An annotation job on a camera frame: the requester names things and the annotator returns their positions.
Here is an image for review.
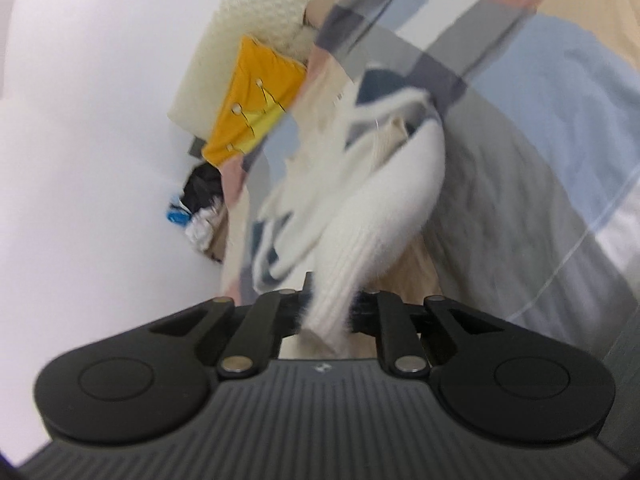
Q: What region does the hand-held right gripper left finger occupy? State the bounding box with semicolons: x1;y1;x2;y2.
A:
150;271;317;379

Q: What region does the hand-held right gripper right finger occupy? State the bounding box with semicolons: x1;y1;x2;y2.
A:
350;290;504;379

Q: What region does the cream and blue striped sweater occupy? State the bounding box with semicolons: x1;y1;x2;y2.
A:
250;67;448;356

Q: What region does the white cloth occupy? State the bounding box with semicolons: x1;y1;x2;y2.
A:
185;199;224;254

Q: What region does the blue plastic bag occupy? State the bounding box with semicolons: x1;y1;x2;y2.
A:
167;200;194;226

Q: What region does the patchwork checked quilt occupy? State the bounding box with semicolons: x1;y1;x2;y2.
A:
220;0;640;356

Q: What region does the yellow crown print pillow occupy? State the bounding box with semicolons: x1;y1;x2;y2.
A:
202;35;309;167

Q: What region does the cream quilted headboard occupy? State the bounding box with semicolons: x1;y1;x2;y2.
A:
167;0;346;137

